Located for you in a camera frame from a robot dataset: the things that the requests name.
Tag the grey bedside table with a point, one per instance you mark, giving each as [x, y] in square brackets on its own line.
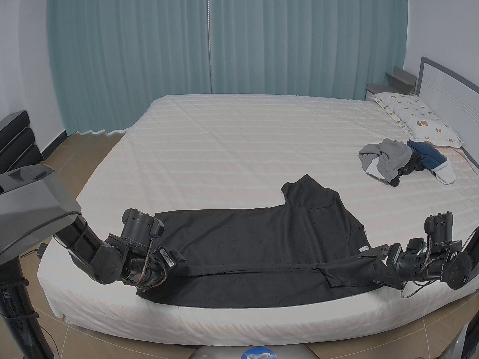
[402, 77]

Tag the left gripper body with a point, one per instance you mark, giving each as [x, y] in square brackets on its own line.
[149, 271]

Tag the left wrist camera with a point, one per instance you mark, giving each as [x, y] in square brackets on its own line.
[157, 229]

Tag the white garment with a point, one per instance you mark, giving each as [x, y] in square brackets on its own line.
[372, 170]
[447, 174]

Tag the black garment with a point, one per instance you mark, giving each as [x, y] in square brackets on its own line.
[411, 165]

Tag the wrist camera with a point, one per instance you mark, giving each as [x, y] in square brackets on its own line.
[416, 246]
[157, 229]

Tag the black T-shirt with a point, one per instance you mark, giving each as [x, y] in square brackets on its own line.
[254, 234]

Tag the grey garment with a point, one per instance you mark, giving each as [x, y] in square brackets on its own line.
[393, 155]

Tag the black chest of drawers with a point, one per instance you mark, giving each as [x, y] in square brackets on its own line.
[18, 140]

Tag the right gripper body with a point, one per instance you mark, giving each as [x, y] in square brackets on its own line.
[409, 266]

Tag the dark blue garment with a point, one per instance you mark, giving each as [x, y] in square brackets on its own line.
[430, 155]

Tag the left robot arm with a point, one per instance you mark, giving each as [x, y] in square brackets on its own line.
[37, 208]

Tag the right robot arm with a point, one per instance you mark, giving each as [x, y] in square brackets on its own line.
[460, 267]

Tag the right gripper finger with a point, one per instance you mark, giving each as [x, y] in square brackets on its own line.
[381, 252]
[393, 282]

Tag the white printed pillow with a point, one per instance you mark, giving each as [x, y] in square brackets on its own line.
[415, 116]

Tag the bed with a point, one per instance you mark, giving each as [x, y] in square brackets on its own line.
[243, 137]

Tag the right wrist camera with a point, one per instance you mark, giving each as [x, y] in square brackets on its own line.
[416, 246]

